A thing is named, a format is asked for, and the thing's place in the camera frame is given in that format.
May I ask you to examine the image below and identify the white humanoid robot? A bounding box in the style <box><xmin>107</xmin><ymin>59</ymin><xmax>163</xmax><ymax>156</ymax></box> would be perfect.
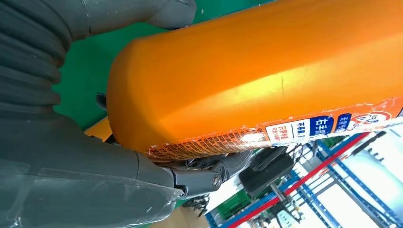
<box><xmin>270</xmin><ymin>201</ymin><xmax>303</xmax><ymax>228</ymax></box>

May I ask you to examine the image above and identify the white table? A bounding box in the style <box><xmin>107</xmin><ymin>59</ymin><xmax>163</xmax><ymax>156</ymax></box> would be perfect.
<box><xmin>204</xmin><ymin>179</ymin><xmax>252</xmax><ymax>209</ymax></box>

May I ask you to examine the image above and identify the black cable bundle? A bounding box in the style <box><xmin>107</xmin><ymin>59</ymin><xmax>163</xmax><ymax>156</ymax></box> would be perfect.
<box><xmin>182</xmin><ymin>194</ymin><xmax>211</xmax><ymax>218</ymax></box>

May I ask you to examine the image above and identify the green plastic crate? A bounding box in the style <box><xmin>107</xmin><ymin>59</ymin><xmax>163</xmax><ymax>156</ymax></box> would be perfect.
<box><xmin>217</xmin><ymin>189</ymin><xmax>252</xmax><ymax>221</ymax></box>

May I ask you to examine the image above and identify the blue metal shelving rack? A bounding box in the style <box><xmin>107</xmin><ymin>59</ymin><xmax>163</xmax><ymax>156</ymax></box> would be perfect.
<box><xmin>204</xmin><ymin>135</ymin><xmax>403</xmax><ymax>228</ymax></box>

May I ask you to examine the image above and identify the black handheld controller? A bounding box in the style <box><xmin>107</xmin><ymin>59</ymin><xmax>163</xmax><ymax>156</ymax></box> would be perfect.
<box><xmin>250</xmin><ymin>146</ymin><xmax>288</xmax><ymax>172</ymax></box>

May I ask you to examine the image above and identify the black carrying case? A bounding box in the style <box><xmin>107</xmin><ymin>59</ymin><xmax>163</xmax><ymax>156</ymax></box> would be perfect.
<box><xmin>239</xmin><ymin>154</ymin><xmax>295</xmax><ymax>199</ymax></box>

